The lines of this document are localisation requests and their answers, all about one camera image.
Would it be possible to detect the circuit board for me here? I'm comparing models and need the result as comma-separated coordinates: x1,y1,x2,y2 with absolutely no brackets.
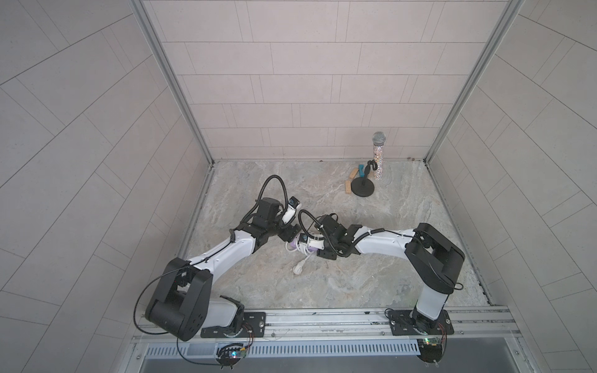
417,337,446,365
216,343,248,368

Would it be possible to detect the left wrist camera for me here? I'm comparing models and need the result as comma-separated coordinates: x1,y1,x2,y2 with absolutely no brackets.
289,197,301,209

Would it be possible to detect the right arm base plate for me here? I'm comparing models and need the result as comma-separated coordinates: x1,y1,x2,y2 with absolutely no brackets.
384,309,454,337

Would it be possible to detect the purple power strip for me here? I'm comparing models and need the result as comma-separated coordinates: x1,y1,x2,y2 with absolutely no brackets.
285,234,324,256

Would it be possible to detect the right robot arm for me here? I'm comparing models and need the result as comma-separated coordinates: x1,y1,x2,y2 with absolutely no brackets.
295,210,466,336

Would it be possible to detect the left circuit board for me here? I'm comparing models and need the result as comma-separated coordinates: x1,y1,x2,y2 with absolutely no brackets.
216,343,248,368

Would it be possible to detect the right circuit board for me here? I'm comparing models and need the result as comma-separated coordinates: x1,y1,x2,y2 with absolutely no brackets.
417,337,446,365

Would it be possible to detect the aluminium mounting rail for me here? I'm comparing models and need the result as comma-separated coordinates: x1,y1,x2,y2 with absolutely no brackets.
132,305,519,346

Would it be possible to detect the glitter microphone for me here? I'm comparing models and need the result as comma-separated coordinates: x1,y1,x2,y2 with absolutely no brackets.
373,131,386,180

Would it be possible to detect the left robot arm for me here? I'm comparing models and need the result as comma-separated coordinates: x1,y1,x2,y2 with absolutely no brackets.
143,175,299,341

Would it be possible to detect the wooden block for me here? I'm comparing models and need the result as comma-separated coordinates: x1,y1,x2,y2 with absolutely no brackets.
345,168,359,194

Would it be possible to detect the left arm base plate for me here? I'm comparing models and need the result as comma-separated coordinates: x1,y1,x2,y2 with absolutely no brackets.
200,312,267,339

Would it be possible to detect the white power cord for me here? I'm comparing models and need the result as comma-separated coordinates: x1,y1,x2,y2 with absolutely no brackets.
285,235,323,276

